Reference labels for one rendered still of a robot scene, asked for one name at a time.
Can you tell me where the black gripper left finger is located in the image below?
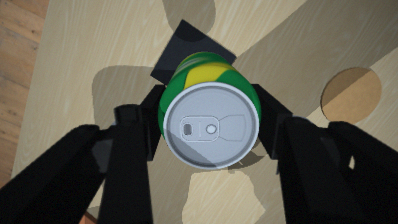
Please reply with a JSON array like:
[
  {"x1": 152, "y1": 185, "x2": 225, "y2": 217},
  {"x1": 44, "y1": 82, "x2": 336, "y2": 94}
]
[{"x1": 0, "y1": 84, "x2": 166, "y2": 224}]

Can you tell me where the dark grey square coaster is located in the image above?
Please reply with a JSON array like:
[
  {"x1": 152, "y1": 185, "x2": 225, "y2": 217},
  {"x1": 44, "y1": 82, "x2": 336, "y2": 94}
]
[{"x1": 150, "y1": 19, "x2": 237, "y2": 86}]

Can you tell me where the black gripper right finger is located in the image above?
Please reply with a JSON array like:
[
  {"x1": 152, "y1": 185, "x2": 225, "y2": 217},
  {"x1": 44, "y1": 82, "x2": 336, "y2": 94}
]
[{"x1": 251, "y1": 84, "x2": 398, "y2": 224}]

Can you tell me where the round tan cork coaster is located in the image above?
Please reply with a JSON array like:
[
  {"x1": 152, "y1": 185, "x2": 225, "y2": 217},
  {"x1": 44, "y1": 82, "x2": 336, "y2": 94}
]
[{"x1": 320, "y1": 67, "x2": 382, "y2": 124}]

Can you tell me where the green and yellow drink can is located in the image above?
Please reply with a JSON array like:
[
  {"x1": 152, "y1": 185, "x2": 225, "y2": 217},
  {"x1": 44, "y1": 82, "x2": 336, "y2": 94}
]
[{"x1": 158, "y1": 52, "x2": 261, "y2": 169}]

